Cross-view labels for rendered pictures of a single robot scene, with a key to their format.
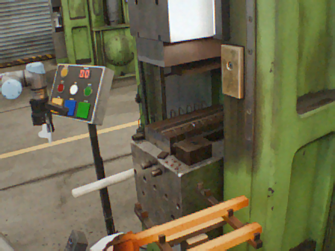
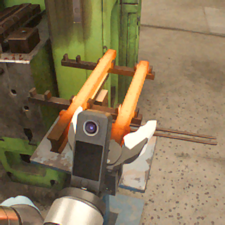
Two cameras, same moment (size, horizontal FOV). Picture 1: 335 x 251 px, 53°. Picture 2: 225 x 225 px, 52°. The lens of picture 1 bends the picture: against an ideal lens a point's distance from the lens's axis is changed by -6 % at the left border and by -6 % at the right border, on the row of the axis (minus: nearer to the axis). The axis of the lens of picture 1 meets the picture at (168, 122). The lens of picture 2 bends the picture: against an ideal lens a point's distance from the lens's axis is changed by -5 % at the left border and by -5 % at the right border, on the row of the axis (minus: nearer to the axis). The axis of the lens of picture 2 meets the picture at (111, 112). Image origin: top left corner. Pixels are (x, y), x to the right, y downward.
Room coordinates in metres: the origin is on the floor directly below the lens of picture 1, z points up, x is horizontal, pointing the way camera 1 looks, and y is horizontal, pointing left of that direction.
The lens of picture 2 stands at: (0.36, 0.36, 1.33)
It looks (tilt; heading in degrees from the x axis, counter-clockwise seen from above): 41 degrees down; 311
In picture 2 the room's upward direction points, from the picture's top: straight up
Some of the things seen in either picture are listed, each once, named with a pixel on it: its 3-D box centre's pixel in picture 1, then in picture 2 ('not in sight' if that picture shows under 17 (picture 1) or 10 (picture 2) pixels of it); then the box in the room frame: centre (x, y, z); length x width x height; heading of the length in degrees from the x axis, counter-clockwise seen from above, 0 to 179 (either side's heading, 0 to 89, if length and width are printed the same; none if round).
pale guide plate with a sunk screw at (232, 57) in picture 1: (232, 71); not in sight; (1.13, -0.22, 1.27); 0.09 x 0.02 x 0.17; 32
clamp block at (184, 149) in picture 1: (194, 150); (24, 40); (1.21, -0.09, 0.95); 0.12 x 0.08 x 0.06; 122
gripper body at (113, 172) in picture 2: not in sight; (94, 178); (0.52, 0.21, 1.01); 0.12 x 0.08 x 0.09; 115
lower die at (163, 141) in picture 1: (197, 124); (4, 24); (1.44, -0.12, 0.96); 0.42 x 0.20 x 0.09; 122
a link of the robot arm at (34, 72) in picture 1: (35, 75); not in sight; (1.44, 0.56, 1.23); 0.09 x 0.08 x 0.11; 109
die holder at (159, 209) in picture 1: (207, 180); (26, 71); (1.40, -0.16, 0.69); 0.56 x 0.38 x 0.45; 122
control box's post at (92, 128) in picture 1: (100, 176); not in sight; (1.76, 0.42, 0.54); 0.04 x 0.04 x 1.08; 32
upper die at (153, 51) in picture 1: (193, 43); not in sight; (1.44, -0.12, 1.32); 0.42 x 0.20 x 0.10; 122
